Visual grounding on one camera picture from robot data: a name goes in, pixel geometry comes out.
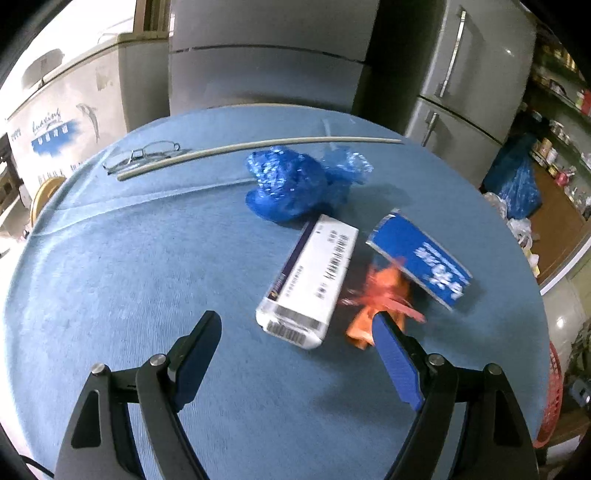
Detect large blue plastic bag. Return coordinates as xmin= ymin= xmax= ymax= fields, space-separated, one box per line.
xmin=482 ymin=134 xmax=543 ymax=220

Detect tan round stool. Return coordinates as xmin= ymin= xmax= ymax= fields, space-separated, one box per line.
xmin=30 ymin=180 xmax=63 ymax=227

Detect red plastic basket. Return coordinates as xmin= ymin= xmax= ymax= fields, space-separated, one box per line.
xmin=533 ymin=339 xmax=565 ymax=450

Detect eyeglasses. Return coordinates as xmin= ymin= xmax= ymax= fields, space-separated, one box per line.
xmin=102 ymin=141 xmax=192 ymax=175

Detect blue and white carton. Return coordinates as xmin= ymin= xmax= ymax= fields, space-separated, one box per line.
xmin=366 ymin=209 xmax=474 ymax=312

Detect white medicine box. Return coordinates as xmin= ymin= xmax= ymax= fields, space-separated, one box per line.
xmin=255 ymin=213 xmax=360 ymax=352

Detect long white stick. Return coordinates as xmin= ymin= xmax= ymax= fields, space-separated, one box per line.
xmin=117 ymin=135 xmax=402 ymax=182

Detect dark wooden chair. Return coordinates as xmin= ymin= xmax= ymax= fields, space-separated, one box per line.
xmin=0 ymin=134 xmax=24 ymax=232

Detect wooden shelf unit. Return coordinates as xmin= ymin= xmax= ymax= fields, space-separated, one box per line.
xmin=522 ymin=23 xmax=591 ymax=287

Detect white chest freezer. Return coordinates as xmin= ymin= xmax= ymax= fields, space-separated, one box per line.
xmin=7 ymin=30 xmax=174 ymax=185

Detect grey refrigerator with handle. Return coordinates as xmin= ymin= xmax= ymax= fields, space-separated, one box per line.
xmin=402 ymin=0 xmax=539 ymax=148

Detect white plastic bag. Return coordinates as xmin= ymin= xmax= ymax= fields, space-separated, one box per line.
xmin=482 ymin=191 xmax=509 ymax=217
xmin=508 ymin=217 xmax=536 ymax=250

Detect wide grey refrigerator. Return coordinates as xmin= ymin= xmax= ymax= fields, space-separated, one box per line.
xmin=167 ymin=0 xmax=382 ymax=118

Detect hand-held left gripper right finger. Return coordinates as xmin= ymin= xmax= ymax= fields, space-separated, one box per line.
xmin=370 ymin=311 xmax=541 ymax=480

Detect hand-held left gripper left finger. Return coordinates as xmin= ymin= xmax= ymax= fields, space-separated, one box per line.
xmin=54 ymin=310 xmax=223 ymax=480

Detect orange wrapper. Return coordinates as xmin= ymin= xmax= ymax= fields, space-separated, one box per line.
xmin=339 ymin=258 xmax=428 ymax=352

